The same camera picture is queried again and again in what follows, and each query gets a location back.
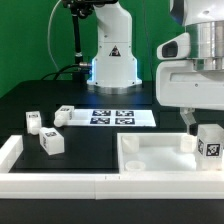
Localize white square tabletop part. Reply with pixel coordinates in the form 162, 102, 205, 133
117, 133, 224, 173

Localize white U-shaped fence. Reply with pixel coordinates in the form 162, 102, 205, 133
0, 135, 224, 199

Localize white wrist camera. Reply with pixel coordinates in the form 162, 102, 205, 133
157, 32, 190, 60

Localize black camera stand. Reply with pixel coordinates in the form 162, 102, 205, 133
54, 0, 118, 83

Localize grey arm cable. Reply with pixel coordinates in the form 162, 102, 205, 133
46, 0, 64, 73

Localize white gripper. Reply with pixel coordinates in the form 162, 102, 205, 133
156, 60, 224, 136

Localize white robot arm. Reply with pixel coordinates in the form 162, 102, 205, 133
87, 0, 224, 125

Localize white marker sheet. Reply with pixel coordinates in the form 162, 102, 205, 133
67, 109, 156, 127

